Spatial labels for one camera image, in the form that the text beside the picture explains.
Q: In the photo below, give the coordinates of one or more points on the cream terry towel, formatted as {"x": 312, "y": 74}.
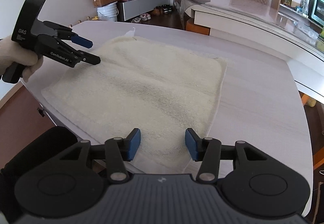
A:
{"x": 160, "y": 89}

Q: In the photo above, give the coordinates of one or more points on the white plastic bucket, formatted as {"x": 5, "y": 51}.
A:
{"x": 108, "y": 12}

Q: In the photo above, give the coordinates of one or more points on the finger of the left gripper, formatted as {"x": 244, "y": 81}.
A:
{"x": 66, "y": 33}
{"x": 57, "y": 50}

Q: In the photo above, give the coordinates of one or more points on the teal toaster oven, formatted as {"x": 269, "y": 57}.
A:
{"x": 316, "y": 11}

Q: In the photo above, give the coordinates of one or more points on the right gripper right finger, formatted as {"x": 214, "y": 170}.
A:
{"x": 249, "y": 180}

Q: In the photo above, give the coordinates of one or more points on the shoes on floor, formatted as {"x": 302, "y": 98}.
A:
{"x": 157, "y": 11}

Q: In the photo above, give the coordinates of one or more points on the white gloved left hand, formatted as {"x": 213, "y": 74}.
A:
{"x": 12, "y": 52}

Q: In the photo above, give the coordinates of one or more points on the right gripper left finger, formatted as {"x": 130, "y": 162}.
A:
{"x": 75, "y": 179}

